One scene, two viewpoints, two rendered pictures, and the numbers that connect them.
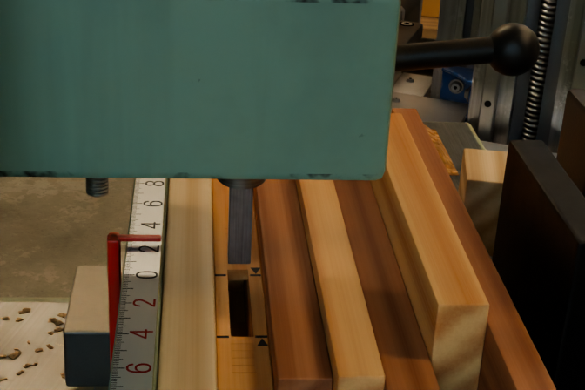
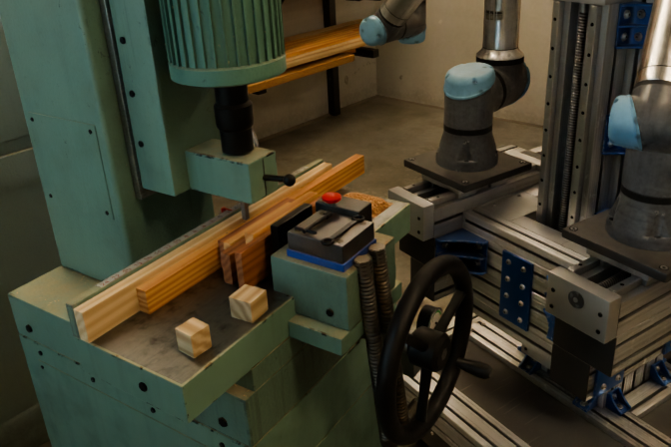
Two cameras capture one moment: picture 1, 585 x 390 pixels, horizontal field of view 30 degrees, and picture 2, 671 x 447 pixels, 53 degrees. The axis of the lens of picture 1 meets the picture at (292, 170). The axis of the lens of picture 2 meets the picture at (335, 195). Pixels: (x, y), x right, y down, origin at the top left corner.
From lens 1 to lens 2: 0.86 m
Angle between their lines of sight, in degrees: 37
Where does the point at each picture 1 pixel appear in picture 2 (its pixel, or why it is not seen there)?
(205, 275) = (234, 220)
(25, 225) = not seen: hidden behind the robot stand
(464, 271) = (260, 227)
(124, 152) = (208, 188)
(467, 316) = (249, 235)
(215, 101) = (221, 181)
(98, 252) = not seen: hidden behind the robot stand
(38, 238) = not seen: hidden behind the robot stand
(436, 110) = (531, 204)
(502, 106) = (549, 207)
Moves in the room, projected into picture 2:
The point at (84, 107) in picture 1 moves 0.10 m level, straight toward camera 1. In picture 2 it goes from (201, 178) to (160, 202)
